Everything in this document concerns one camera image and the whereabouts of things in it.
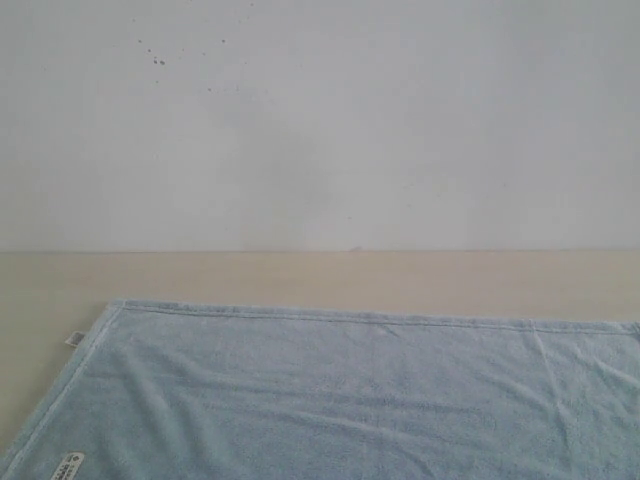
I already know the light blue terry towel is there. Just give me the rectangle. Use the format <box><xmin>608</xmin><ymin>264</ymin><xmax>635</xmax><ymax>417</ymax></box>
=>
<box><xmin>1</xmin><ymin>300</ymin><xmax>639</xmax><ymax>479</ymax></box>

